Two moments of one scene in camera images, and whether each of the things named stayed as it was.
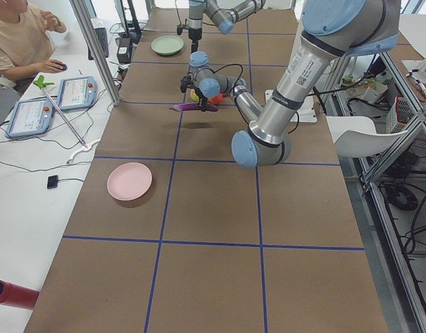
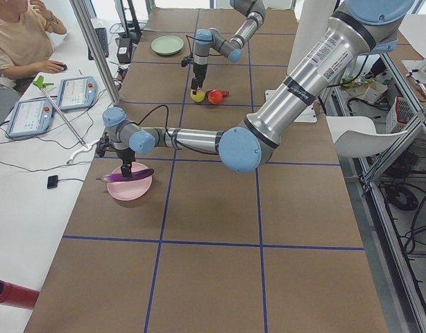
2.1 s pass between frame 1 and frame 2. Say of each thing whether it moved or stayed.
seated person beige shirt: stayed
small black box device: stayed
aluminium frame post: stayed
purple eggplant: moved
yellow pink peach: stayed
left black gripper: moved
